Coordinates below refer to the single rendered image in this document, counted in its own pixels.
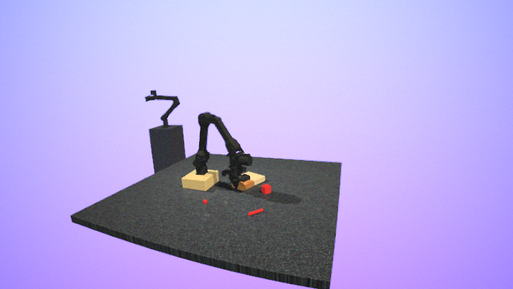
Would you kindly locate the red block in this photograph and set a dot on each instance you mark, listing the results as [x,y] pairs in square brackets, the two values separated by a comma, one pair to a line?
[266,189]

